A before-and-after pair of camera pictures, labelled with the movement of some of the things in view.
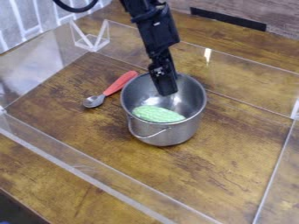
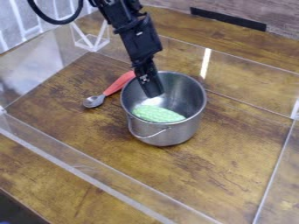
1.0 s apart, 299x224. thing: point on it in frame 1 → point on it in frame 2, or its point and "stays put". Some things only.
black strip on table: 227,18 stays put
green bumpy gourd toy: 156,115 stays put
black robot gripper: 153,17 → 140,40
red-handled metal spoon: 95,101 stays put
